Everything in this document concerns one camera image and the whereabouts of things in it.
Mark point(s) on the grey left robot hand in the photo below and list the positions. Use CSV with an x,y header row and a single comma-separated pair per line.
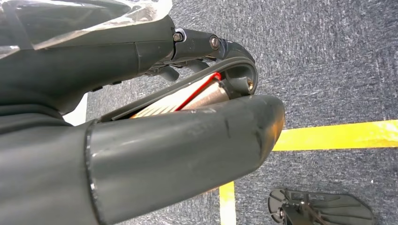
x,y
155,149

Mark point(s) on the white robot body panel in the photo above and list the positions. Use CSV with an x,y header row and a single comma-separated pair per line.
x,y
79,111

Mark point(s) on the yellow floor tape strip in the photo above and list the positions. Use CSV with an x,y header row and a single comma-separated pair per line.
x,y
326,138
227,205

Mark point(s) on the clear plastic film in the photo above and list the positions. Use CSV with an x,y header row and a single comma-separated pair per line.
x,y
93,18

